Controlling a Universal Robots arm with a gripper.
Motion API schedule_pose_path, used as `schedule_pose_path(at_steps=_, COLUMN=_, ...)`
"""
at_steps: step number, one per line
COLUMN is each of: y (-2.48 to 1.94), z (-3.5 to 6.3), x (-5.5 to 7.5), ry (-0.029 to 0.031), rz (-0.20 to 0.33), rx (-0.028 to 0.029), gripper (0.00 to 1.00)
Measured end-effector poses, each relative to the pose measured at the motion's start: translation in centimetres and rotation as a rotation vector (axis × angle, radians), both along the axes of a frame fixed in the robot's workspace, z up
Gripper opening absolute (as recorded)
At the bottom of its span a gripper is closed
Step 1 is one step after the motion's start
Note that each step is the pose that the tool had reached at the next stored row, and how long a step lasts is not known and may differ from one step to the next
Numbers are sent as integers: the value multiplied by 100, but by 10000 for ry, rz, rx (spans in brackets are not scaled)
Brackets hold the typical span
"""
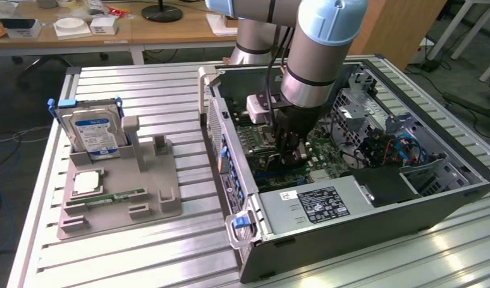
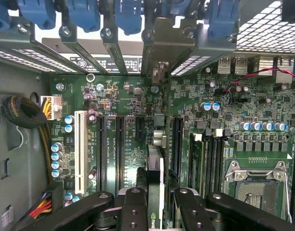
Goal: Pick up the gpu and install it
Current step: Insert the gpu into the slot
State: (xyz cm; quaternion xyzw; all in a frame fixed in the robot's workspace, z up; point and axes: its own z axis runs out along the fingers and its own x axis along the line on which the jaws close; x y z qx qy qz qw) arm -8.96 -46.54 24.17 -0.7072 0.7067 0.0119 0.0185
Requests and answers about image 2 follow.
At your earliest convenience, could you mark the silver USB port block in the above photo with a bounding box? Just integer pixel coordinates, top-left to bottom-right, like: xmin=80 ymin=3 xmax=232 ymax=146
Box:
xmin=216 ymin=57 xmax=249 ymax=75

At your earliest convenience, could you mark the black braided cable bundle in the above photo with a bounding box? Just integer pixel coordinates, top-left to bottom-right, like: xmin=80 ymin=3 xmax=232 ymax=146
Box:
xmin=1 ymin=95 xmax=54 ymax=185

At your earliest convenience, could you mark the grey metal PC case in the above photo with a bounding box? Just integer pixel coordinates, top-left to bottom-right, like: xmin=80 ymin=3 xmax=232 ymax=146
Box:
xmin=0 ymin=0 xmax=295 ymax=231

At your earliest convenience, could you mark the metal CPU socket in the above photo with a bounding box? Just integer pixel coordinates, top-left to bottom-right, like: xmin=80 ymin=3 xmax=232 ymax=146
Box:
xmin=223 ymin=160 xmax=294 ymax=218

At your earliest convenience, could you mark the black connector with coloured wires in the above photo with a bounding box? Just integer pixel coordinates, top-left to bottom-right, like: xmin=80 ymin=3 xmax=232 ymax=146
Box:
xmin=28 ymin=184 xmax=64 ymax=220

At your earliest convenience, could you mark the black RAM slot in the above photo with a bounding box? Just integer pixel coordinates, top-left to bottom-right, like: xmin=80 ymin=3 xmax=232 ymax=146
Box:
xmin=212 ymin=128 xmax=225 ymax=193
xmin=204 ymin=136 xmax=214 ymax=198

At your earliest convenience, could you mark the narrow metal slot cover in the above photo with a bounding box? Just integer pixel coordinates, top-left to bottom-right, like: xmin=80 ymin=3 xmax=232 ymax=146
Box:
xmin=100 ymin=26 xmax=129 ymax=76
xmin=58 ymin=24 xmax=108 ymax=75

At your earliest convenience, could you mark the black and white label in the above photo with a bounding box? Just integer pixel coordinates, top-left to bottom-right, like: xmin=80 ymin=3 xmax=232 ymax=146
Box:
xmin=69 ymin=56 xmax=143 ymax=74

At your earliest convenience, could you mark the CPU socket locking lever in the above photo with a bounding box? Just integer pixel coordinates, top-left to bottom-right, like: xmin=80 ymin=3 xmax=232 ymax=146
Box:
xmin=283 ymin=166 xmax=294 ymax=223

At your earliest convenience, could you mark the long black expansion slot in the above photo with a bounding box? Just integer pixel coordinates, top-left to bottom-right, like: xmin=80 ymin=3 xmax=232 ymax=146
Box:
xmin=115 ymin=115 xmax=126 ymax=191
xmin=172 ymin=116 xmax=184 ymax=180
xmin=96 ymin=115 xmax=107 ymax=193

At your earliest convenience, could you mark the short black expansion slot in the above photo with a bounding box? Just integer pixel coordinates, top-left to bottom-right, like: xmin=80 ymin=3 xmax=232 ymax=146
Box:
xmin=135 ymin=117 xmax=146 ymax=142

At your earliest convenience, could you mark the green motherboard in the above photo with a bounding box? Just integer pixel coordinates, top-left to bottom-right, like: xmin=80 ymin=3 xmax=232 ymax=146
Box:
xmin=49 ymin=55 xmax=295 ymax=223

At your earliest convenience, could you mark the white power connector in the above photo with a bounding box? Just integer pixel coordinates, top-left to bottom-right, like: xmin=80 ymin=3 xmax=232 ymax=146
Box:
xmin=40 ymin=95 xmax=63 ymax=121

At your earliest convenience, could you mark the red and black wire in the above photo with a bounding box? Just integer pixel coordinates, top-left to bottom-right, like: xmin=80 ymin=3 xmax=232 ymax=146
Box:
xmin=221 ymin=67 xmax=295 ymax=93

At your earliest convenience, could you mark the white PCI expansion slot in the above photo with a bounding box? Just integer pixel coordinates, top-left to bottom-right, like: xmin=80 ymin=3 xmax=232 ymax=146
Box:
xmin=74 ymin=110 xmax=89 ymax=195

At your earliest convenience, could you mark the vented metal slot cover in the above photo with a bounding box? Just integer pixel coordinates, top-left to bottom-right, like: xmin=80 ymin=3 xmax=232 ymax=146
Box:
xmin=0 ymin=21 xmax=89 ymax=74
xmin=170 ymin=21 xmax=237 ymax=77

